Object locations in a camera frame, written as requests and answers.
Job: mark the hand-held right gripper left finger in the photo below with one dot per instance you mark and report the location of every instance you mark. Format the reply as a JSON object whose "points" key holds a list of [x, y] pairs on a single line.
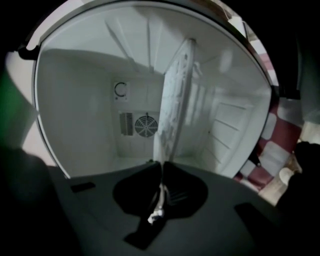
{"points": [[100, 205]]}

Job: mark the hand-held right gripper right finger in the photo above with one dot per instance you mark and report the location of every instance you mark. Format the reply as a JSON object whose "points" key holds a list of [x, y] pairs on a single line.
{"points": [[212, 212]]}

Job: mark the black mini fridge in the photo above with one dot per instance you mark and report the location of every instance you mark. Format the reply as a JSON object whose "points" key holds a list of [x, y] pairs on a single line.
{"points": [[80, 105]]}

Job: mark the round white plate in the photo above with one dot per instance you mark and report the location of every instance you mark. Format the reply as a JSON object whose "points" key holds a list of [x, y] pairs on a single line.
{"points": [[172, 100]]}

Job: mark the person's white shoe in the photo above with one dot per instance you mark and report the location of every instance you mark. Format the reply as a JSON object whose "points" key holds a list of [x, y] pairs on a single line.
{"points": [[286, 175]]}

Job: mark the red white checkered tablecloth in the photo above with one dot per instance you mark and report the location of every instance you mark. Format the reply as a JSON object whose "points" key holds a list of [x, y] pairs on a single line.
{"points": [[282, 140]]}

